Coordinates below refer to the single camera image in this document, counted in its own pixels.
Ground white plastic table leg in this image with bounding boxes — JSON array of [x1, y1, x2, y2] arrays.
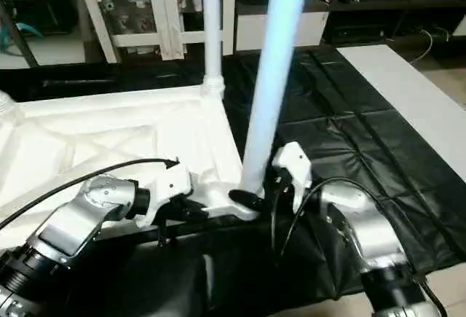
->
[[202, 0, 225, 92], [0, 90, 17, 114], [240, 0, 312, 196]]

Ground white plastic table top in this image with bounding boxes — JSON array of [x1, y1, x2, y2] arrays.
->
[[0, 83, 264, 246]]

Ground black work mat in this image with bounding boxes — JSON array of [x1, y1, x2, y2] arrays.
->
[[0, 45, 466, 317]]

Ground white flat board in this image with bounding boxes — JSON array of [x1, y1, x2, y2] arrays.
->
[[336, 43, 466, 187]]

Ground white drawer cabinet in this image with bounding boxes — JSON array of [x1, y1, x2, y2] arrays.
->
[[234, 5, 331, 55]]

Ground white glass door cabinet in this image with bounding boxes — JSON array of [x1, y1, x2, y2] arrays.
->
[[74, 0, 237, 64]]

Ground black low desk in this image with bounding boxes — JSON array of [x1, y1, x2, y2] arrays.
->
[[309, 0, 466, 45]]

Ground grey pole stand blue brackets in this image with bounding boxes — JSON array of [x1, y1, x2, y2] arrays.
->
[[0, 0, 42, 69]]

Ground black storage unit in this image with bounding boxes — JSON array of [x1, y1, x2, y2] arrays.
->
[[14, 0, 80, 36]]

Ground white side cabinet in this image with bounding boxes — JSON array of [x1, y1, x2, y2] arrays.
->
[[450, 13, 466, 38]]

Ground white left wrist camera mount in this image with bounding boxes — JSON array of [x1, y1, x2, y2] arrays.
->
[[136, 165, 194, 229]]

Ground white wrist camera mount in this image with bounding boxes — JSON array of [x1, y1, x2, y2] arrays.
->
[[272, 141, 312, 211], [136, 165, 194, 229]]

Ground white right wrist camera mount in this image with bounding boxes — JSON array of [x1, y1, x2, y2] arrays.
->
[[272, 141, 312, 211]]

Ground white floor cable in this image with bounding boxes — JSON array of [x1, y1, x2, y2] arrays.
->
[[411, 27, 451, 65]]

